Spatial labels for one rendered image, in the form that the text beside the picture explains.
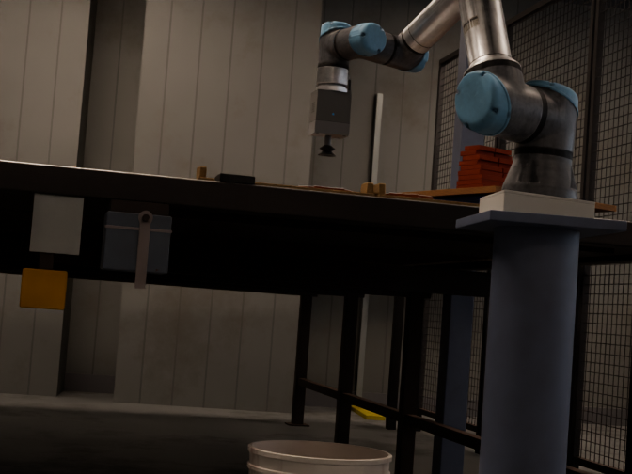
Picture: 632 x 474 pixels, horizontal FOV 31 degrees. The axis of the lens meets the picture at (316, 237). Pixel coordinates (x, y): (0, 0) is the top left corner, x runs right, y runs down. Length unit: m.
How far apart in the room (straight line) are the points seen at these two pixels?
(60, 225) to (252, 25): 5.25
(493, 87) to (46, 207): 0.94
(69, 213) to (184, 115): 5.05
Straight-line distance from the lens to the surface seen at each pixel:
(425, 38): 2.71
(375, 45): 2.67
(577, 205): 2.30
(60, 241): 2.43
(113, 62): 8.18
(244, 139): 7.45
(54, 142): 7.61
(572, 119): 2.36
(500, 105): 2.23
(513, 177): 2.33
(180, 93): 7.48
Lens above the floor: 0.65
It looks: 4 degrees up
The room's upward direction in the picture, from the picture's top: 4 degrees clockwise
